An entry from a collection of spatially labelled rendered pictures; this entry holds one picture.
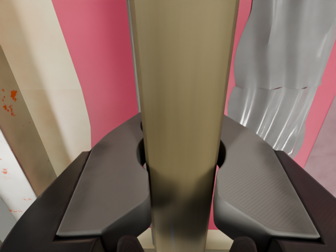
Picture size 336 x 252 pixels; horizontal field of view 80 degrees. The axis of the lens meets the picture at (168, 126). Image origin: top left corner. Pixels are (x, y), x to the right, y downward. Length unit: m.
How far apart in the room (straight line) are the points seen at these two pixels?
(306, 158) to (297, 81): 0.09
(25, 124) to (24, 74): 0.04
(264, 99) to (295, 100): 0.02
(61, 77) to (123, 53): 0.06
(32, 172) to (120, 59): 0.14
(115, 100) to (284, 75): 0.14
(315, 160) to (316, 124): 0.05
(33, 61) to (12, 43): 0.02
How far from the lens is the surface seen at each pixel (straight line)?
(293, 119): 0.21
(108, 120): 0.20
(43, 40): 0.19
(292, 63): 0.19
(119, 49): 0.17
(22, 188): 0.24
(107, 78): 0.18
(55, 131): 0.23
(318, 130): 0.24
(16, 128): 0.21
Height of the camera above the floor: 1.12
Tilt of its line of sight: 59 degrees down
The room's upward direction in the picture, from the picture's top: 177 degrees counter-clockwise
